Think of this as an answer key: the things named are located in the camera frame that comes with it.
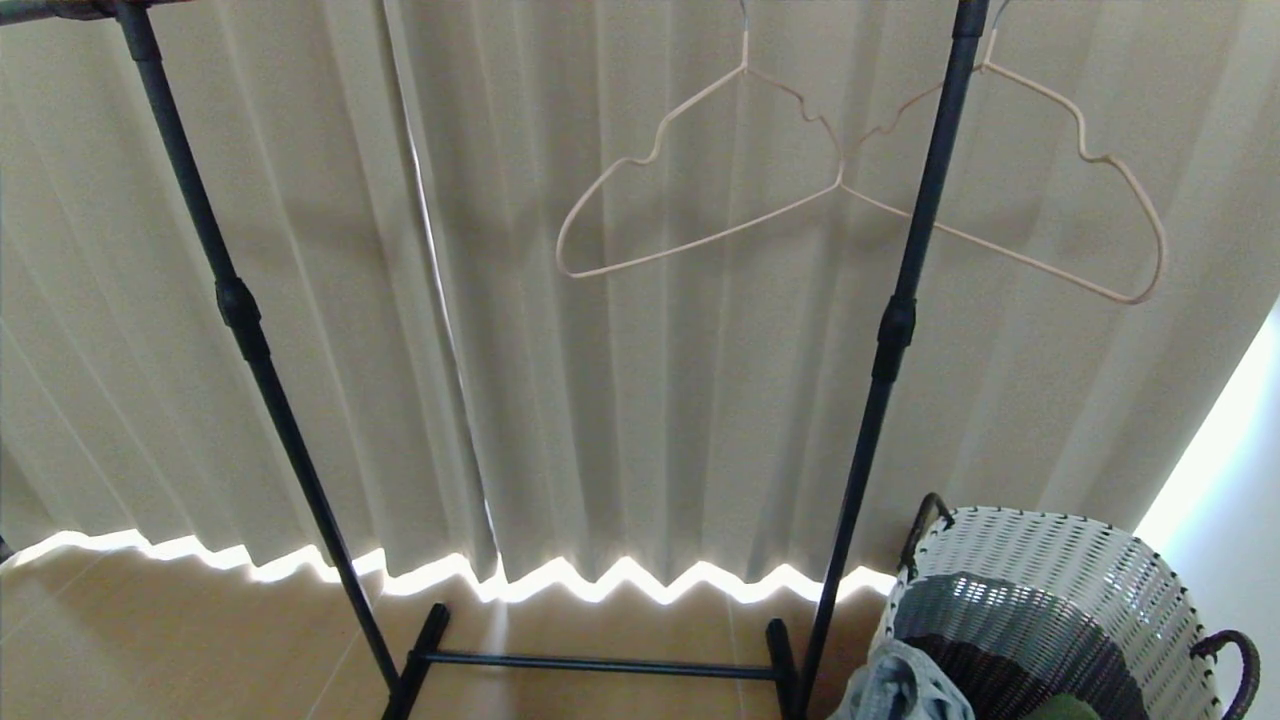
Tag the pink clothes hanger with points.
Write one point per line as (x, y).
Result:
(1164, 255)
(746, 55)

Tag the green printed shirt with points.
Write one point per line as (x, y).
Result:
(1065, 709)

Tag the black clothes rack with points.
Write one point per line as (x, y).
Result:
(240, 310)

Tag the white laundry basket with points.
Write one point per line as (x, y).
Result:
(1060, 560)

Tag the beige curtain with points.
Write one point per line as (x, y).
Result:
(650, 400)

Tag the pale grey shorts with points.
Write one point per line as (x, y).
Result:
(900, 690)

